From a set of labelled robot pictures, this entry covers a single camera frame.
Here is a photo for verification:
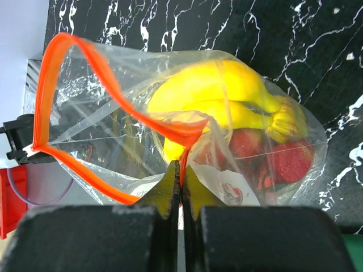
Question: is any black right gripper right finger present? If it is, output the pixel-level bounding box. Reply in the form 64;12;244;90
182;167;356;271

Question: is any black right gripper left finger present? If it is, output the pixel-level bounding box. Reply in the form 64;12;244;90
1;161;180;271

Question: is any clear zip top bag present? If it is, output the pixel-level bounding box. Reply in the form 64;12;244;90
30;32;327;206

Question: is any red fake strawberry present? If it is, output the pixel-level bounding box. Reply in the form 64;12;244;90
267;140;314;184
229;128;263;160

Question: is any yellow fake banana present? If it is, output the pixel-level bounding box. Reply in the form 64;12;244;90
147;58;309;162

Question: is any folded green cloth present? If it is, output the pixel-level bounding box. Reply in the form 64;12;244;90
343;234;363;272

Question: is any red plastic bin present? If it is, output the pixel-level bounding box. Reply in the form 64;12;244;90
1;166;27;240

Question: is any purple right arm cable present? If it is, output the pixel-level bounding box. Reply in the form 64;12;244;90
7;167;75;206

